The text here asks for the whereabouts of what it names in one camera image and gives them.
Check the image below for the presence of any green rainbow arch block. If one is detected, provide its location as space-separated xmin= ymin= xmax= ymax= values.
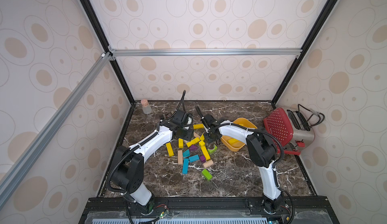
xmin=208 ymin=145 xmax=218 ymax=154

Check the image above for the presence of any long speckled yellow block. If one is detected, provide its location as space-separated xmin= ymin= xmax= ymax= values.
xmin=186 ymin=137 xmax=200 ymax=147

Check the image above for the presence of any yellow plastic tray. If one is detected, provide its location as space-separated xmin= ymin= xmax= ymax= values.
xmin=219 ymin=118 xmax=258 ymax=152

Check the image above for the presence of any purple triangle block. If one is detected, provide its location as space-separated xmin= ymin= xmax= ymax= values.
xmin=189 ymin=145 xmax=199 ymax=151

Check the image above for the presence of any long natural wood block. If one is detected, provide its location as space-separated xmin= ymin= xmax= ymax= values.
xmin=177 ymin=150 xmax=183 ymax=164

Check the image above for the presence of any natural wood cylinder block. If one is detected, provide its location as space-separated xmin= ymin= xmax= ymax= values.
xmin=203 ymin=159 xmax=214 ymax=169

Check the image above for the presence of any yellow block left short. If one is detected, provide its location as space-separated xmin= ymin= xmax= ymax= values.
xmin=166 ymin=142 xmax=174 ymax=156

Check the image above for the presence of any teal block left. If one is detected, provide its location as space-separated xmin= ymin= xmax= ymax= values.
xmin=182 ymin=149 xmax=190 ymax=158

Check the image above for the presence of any teal block right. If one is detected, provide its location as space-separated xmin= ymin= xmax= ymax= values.
xmin=188 ymin=154 xmax=200 ymax=162

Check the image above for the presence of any clear bottle pink cap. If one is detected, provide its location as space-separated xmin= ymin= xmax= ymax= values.
xmin=141 ymin=99 xmax=152 ymax=115

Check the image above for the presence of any long teal block front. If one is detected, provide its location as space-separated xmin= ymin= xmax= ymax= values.
xmin=182 ymin=158 xmax=189 ymax=175

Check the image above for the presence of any green block front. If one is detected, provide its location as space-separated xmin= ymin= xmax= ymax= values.
xmin=201 ymin=169 xmax=213 ymax=181

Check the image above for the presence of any red polka dot toaster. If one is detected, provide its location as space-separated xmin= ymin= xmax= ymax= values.
xmin=263 ymin=108 xmax=315 ymax=155

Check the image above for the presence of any aluminium frame bar back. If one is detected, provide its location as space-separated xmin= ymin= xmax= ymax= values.
xmin=111 ymin=48 xmax=302 ymax=57

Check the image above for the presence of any aluminium frame bar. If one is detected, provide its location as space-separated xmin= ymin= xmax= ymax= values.
xmin=1 ymin=52 xmax=111 ymax=208
xmin=111 ymin=48 xmax=302 ymax=57

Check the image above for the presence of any aluminium frame bar left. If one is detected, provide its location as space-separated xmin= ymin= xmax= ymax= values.
xmin=1 ymin=52 xmax=111 ymax=208

